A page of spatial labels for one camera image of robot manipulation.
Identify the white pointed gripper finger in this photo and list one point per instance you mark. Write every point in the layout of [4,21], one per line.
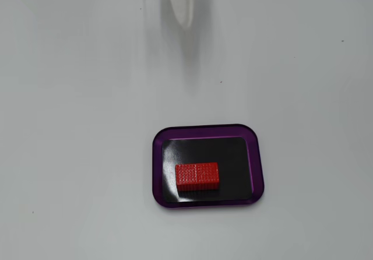
[183,0]

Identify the purple tray with black base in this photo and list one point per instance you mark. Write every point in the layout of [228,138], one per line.
[236,161]

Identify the red textured rectangular block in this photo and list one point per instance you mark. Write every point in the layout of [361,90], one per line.
[196,175]

